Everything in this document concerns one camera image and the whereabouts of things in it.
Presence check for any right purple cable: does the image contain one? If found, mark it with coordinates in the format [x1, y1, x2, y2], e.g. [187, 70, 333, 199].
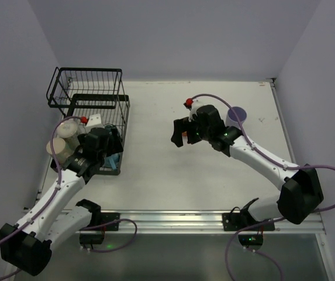
[184, 93, 335, 281]

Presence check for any black controller box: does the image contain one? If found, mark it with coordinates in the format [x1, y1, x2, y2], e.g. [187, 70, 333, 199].
[79, 233, 105, 249]
[238, 234, 264, 251]

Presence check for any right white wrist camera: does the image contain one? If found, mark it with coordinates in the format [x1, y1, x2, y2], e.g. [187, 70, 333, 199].
[189, 99, 205, 122]

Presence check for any cream mug with dragon print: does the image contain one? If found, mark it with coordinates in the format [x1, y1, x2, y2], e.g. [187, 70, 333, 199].
[53, 138, 74, 165]

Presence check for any right black controller box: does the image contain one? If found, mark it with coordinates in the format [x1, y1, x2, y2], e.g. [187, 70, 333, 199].
[238, 234, 264, 251]

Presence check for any purple cable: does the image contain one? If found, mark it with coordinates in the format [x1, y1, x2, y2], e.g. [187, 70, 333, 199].
[184, 93, 335, 281]
[0, 115, 89, 281]

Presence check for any light blue plastic mug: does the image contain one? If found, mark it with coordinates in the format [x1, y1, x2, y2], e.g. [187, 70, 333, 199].
[102, 153, 122, 171]

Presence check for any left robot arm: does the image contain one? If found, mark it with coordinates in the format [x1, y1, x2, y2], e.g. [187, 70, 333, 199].
[0, 125, 123, 276]

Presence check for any left black controller box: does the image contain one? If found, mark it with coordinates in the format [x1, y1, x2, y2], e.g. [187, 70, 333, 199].
[79, 233, 105, 249]

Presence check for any dark teal ceramic mug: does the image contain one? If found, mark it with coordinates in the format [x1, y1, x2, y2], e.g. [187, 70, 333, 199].
[104, 124, 118, 131]

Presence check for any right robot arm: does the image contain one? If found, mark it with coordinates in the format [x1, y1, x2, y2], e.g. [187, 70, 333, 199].
[171, 99, 324, 228]

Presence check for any cream mug with flower print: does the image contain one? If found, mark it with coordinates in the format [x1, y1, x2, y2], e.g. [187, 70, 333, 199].
[56, 120, 80, 149]

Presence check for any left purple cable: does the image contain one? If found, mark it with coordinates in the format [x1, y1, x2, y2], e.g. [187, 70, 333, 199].
[0, 115, 89, 281]

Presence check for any orange ceramic mug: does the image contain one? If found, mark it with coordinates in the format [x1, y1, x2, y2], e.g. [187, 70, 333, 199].
[182, 132, 188, 144]

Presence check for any aluminium mounting rail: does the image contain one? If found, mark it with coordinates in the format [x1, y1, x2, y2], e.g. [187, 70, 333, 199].
[22, 208, 327, 235]

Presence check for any black wire dish rack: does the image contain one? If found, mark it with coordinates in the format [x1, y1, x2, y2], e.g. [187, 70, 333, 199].
[47, 67, 131, 176]

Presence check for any lavender plastic tumbler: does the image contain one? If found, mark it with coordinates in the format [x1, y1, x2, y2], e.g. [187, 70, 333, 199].
[225, 107, 247, 129]

